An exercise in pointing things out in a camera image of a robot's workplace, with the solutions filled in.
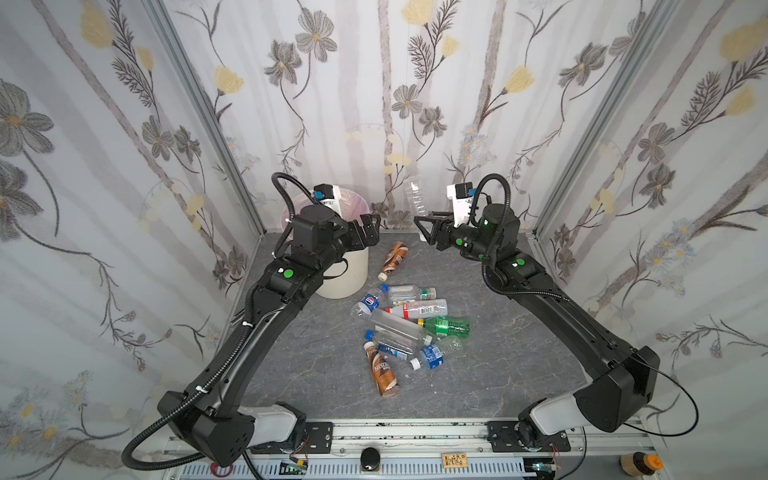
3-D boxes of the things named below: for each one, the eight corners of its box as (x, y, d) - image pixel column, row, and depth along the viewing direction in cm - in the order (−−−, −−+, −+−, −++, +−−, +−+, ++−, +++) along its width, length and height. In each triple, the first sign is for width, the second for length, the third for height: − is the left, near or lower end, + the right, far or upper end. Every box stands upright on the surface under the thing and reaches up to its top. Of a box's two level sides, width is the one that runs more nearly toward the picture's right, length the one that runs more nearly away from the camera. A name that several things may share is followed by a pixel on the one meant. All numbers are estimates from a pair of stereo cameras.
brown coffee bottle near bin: (376, 277, 108) (376, 270, 104) (396, 247, 117) (396, 239, 114) (389, 283, 106) (389, 275, 103) (407, 251, 116) (408, 244, 112)
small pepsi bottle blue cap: (352, 315, 98) (350, 308, 94) (369, 298, 102) (368, 290, 98) (363, 324, 96) (362, 317, 92) (380, 306, 100) (380, 298, 96)
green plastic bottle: (418, 339, 94) (420, 330, 89) (417, 323, 97) (419, 314, 92) (468, 339, 94) (472, 330, 89) (465, 323, 97) (469, 314, 93)
